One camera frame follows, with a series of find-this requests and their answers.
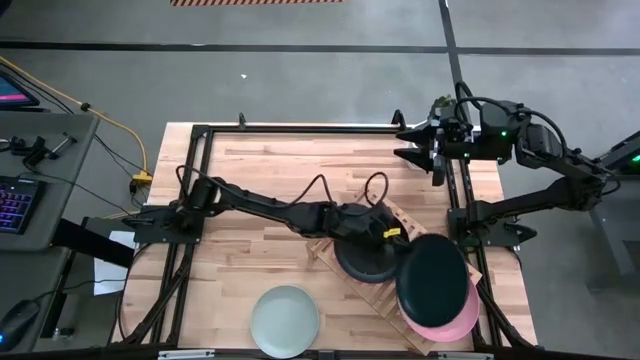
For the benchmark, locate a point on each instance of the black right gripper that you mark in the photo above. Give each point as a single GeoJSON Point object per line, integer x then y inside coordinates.
{"type": "Point", "coordinates": [452, 142]}

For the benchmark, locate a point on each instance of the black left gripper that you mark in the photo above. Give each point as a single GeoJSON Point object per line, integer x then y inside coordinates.
{"type": "Point", "coordinates": [367, 225]}

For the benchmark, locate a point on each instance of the dark charcoal plate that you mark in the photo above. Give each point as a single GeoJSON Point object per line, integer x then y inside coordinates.
{"type": "Point", "coordinates": [365, 265]}

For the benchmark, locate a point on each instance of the dark teal plate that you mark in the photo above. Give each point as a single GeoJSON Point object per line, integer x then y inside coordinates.
{"type": "Point", "coordinates": [432, 282]}

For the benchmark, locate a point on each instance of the light pink plate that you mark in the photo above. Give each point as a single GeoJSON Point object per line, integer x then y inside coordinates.
{"type": "Point", "coordinates": [460, 325]}

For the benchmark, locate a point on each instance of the pale mint plate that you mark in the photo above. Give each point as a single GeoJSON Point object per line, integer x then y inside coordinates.
{"type": "Point", "coordinates": [285, 321]}

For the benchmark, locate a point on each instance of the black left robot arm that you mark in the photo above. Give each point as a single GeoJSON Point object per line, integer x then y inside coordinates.
{"type": "Point", "coordinates": [265, 207]}

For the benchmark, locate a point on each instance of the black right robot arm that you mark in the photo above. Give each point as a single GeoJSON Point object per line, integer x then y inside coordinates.
{"type": "Point", "coordinates": [540, 200]}

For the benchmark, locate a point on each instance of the wooden slatted shelf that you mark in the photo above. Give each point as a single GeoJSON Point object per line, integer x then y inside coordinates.
{"type": "Point", "coordinates": [380, 300]}

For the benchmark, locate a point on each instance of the yellow label tag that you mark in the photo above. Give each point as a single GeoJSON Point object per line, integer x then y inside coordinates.
{"type": "Point", "coordinates": [391, 232]}

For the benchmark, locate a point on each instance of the dark grey equipment stand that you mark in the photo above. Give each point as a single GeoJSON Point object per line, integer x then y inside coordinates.
{"type": "Point", "coordinates": [607, 235]}

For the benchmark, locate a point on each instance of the white paper sheet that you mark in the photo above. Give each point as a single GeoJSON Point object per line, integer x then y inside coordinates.
{"type": "Point", "coordinates": [107, 280]}

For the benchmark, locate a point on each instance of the black flat bar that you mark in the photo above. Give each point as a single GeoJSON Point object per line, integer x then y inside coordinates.
{"type": "Point", "coordinates": [95, 245]}

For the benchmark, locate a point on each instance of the grey low side desk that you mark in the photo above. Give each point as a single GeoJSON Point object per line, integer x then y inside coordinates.
{"type": "Point", "coordinates": [30, 280]}

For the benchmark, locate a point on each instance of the backlit computer keyboard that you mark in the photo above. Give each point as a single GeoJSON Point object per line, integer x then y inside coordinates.
{"type": "Point", "coordinates": [15, 205]}

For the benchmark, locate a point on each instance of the computer monitor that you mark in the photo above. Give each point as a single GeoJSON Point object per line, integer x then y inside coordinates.
{"type": "Point", "coordinates": [12, 95]}

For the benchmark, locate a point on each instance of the black metal table frame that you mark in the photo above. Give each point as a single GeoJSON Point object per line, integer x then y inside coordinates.
{"type": "Point", "coordinates": [300, 129]}

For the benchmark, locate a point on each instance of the silver bracket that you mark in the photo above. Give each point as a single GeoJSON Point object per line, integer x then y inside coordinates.
{"type": "Point", "coordinates": [465, 356]}
{"type": "Point", "coordinates": [185, 355]}

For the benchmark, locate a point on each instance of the black clamp mount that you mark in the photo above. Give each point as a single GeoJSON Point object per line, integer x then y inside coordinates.
{"type": "Point", "coordinates": [35, 150]}

